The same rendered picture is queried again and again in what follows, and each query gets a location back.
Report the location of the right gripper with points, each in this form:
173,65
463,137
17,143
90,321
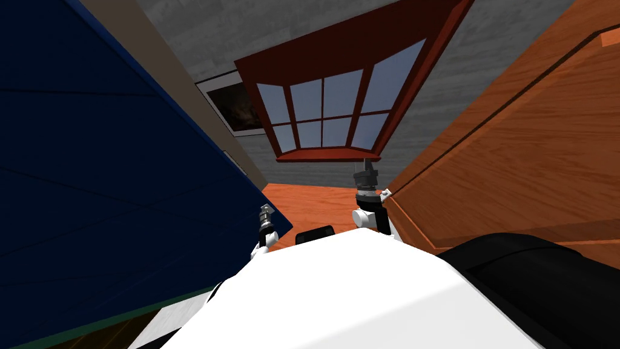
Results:
367,167

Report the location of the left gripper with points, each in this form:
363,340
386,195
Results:
267,212

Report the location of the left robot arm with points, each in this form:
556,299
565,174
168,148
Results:
264,238

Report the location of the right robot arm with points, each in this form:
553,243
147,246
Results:
533,286

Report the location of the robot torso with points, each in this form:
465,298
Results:
339,291

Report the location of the white framed dark picture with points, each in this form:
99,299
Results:
232,104

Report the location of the red framed window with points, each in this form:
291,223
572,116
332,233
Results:
348,43

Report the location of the brown wooden door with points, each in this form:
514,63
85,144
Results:
523,145

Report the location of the dark blue door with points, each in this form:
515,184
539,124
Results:
97,145

